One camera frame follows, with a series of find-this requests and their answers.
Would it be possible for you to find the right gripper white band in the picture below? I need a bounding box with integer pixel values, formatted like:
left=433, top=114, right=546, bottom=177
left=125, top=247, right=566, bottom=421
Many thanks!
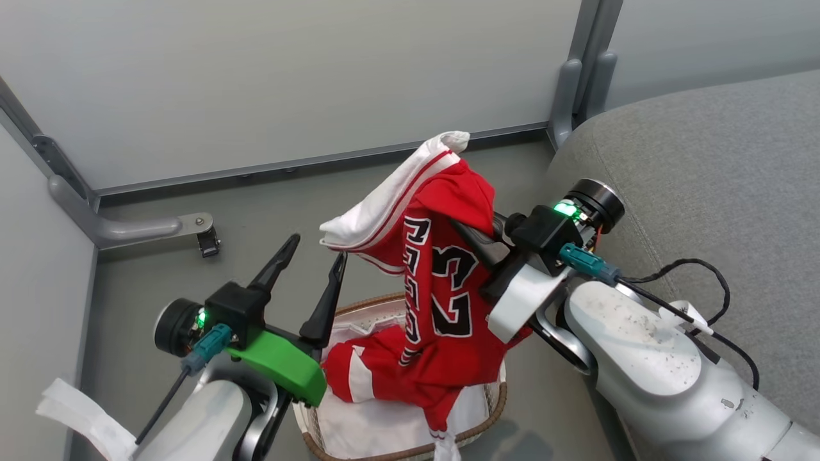
left=448, top=204, right=585, bottom=344

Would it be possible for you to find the long grey partition foot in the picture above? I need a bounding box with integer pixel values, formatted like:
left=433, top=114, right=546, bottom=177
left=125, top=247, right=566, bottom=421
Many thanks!
left=48, top=174, right=215, bottom=251

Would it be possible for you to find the black cable with teal plug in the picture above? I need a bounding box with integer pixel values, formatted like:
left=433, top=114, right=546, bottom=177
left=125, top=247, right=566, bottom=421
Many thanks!
left=135, top=323, right=233, bottom=445
left=559, top=243, right=762, bottom=391

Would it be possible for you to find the grey fabric sofa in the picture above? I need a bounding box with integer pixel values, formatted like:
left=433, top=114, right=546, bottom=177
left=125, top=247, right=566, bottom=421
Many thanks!
left=545, top=69, right=820, bottom=461

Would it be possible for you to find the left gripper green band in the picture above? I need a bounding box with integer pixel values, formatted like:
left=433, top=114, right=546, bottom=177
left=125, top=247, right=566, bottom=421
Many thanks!
left=205, top=233, right=348, bottom=408

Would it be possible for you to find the white fabric strap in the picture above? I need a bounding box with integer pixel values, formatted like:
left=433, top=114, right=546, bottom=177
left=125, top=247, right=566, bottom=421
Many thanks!
left=35, top=377, right=139, bottom=461

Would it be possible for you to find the grey metal partition post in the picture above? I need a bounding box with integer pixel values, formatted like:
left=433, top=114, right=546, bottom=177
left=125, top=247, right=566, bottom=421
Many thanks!
left=570, top=0, right=623, bottom=122

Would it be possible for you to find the white wicker laundry basket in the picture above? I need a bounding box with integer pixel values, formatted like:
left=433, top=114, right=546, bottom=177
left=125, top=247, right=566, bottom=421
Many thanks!
left=292, top=291, right=509, bottom=461

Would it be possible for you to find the red basketball jersey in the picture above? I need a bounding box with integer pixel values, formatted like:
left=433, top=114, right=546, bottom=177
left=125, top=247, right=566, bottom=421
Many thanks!
left=319, top=131, right=534, bottom=461

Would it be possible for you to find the black caster wheel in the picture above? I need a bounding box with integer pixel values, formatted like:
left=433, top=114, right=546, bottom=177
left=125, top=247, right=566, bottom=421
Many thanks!
left=197, top=227, right=222, bottom=259

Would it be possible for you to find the grey partition corner frame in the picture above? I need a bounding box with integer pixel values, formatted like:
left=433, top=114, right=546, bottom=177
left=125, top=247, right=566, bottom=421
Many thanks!
left=0, top=76, right=101, bottom=213

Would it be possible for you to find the short grey partition foot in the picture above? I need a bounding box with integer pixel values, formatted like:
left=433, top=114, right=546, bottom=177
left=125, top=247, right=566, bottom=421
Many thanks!
left=548, top=58, right=584, bottom=151
left=580, top=51, right=618, bottom=124

